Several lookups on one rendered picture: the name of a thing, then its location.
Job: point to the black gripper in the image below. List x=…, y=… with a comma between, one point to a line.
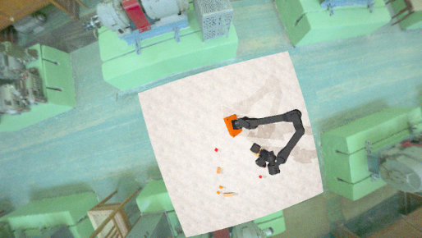
x=256, y=149

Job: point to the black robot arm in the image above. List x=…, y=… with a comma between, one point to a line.
x=253, y=123

